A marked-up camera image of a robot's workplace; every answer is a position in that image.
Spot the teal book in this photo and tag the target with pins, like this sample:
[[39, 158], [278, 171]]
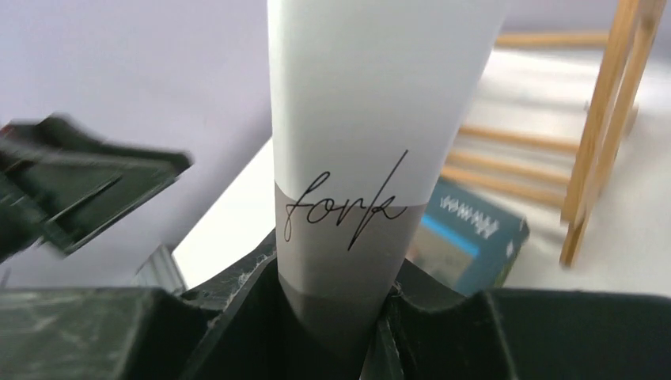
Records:
[[466, 242]]

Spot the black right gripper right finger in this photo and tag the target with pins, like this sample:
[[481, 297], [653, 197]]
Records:
[[428, 331]]

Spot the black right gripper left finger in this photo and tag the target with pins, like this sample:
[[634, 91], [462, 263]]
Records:
[[225, 328]]

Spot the large grey white book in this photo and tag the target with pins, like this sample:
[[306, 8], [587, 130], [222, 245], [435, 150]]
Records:
[[366, 100]]

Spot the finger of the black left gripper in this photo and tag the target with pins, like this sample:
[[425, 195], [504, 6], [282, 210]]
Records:
[[63, 187]]

